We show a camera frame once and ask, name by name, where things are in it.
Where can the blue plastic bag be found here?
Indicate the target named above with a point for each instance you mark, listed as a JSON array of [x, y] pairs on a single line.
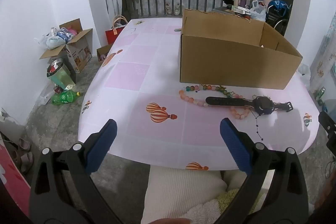
[[63, 33]]

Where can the red board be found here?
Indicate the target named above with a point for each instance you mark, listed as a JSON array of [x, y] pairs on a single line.
[[13, 182]]

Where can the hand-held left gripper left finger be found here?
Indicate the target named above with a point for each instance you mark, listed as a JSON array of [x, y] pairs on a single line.
[[101, 145]]

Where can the white plastic bag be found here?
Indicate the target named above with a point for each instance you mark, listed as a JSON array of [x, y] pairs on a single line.
[[257, 11], [52, 41]]

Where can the small brown cardboard box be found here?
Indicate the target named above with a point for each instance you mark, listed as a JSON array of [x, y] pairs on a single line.
[[101, 52]]

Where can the black wristwatch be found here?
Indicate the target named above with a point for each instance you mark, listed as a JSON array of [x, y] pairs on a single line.
[[262, 106]]

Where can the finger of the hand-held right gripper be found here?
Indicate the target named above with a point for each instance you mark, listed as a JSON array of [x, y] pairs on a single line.
[[326, 121]]

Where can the printed white panel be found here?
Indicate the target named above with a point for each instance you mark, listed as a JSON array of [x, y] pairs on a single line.
[[321, 74]]

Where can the teal floral cloth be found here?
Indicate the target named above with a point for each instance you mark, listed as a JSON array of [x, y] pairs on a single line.
[[329, 40]]

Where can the large brown cardboard box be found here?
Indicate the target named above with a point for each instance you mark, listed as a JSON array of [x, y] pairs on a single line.
[[225, 64]]

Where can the green plastic bottle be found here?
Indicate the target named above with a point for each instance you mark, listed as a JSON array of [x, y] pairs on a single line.
[[63, 98]]

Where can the green drink can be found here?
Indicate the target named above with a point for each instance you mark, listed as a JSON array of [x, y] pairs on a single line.
[[322, 92]]

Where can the black stroller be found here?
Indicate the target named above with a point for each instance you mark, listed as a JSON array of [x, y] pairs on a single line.
[[278, 20]]

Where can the green waste bin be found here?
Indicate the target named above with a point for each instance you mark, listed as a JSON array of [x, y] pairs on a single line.
[[61, 77]]

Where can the open printed cardboard box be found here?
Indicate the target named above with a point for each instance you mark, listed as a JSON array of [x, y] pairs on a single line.
[[78, 53]]

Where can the pink slipper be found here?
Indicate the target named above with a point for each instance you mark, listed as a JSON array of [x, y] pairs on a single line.
[[25, 144], [26, 162]]

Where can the red gift bag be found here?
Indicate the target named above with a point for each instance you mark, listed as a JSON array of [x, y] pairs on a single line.
[[113, 33]]

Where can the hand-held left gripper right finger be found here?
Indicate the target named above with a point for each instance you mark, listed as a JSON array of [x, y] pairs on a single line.
[[236, 145]]

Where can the white knit garment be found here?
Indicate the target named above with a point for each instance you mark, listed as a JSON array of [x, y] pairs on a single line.
[[178, 187]]

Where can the white shoe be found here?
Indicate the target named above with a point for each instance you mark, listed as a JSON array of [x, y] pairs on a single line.
[[168, 8], [177, 8]]

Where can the fluffy white green robe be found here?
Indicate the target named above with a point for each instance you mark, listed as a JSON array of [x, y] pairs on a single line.
[[210, 209]]

